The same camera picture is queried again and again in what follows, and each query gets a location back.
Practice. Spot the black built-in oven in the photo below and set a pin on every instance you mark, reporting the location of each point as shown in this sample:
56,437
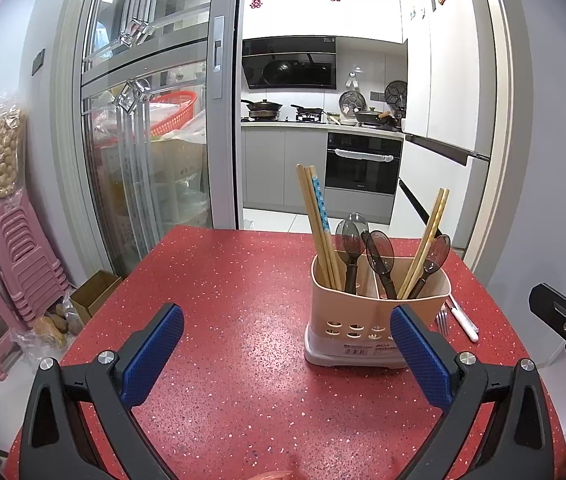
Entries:
363,170

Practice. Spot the black range hood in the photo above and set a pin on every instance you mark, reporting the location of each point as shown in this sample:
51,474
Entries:
288,65

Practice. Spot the grey kitchen cabinet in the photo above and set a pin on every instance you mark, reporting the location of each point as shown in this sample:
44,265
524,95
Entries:
283,170

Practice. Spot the grey wall socket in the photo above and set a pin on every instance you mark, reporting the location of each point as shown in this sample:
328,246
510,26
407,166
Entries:
376,95

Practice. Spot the black wok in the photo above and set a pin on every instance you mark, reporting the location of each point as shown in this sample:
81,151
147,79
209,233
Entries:
263,109

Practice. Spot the red plastic basket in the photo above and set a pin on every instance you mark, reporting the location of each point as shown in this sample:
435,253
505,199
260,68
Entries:
173,115

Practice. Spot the blue dotted wooden chopstick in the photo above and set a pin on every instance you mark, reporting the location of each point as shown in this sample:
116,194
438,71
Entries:
323,200

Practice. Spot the beige plastic cutlery holder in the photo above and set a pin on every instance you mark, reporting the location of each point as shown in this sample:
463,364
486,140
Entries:
323,305

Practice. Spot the stack of pink plastic stools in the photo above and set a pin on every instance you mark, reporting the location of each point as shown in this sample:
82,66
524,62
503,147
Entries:
23,255

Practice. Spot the bag of root vegetables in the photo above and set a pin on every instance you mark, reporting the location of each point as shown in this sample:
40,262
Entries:
55,327

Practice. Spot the dark cooking pot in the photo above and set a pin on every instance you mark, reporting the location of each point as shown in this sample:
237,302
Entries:
375,117

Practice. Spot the gas stove burner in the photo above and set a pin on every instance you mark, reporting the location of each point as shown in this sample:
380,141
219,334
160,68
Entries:
311,118

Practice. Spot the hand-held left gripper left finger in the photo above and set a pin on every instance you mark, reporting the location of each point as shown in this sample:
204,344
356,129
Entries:
153,355

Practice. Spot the brown cardboard box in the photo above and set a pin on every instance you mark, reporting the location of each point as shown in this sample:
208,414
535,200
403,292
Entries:
95,295

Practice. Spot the white refrigerator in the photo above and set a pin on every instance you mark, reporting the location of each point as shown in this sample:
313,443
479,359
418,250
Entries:
453,85

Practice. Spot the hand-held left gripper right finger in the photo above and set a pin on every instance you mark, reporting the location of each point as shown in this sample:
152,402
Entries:
420,360

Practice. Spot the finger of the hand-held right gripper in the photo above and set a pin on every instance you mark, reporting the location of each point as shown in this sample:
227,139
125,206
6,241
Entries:
558,310

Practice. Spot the sliding glass door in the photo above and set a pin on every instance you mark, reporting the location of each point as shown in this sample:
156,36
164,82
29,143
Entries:
138,110

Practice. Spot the dark wall switch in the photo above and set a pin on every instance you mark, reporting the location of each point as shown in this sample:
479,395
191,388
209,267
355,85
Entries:
38,61

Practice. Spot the white wall hook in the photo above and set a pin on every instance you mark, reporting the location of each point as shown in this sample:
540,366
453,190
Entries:
352,80

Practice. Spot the black frying pan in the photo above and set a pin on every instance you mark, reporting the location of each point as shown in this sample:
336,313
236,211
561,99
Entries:
308,109

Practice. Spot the clear bag of round nuts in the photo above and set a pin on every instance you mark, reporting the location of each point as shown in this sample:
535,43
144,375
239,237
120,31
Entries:
3,150

